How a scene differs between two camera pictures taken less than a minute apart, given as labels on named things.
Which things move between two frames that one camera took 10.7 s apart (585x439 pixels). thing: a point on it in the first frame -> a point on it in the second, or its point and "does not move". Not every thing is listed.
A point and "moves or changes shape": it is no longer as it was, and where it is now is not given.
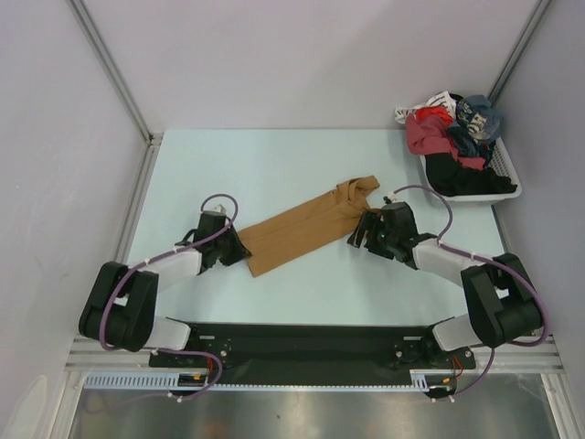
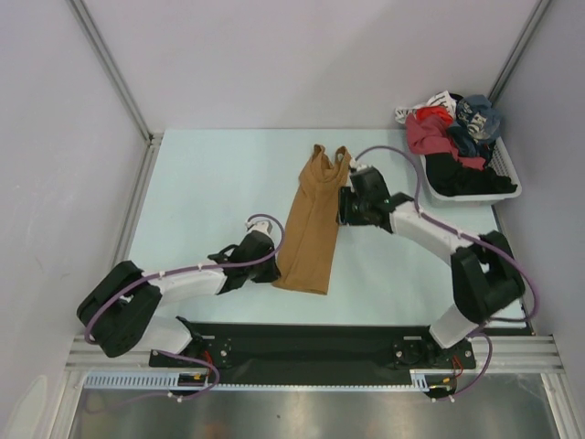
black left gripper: x=239 y=252 -> x=272 y=273
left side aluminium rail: x=154 y=143 does not move
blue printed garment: x=476 y=125 does not move
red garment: x=434 y=111 does not move
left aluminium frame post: x=119 y=77 does not move
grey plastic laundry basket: x=499 y=160 does not move
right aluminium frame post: x=517 y=52 does not move
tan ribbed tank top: x=330 y=215 moves or changes shape
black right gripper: x=367 y=219 -> x=345 y=215
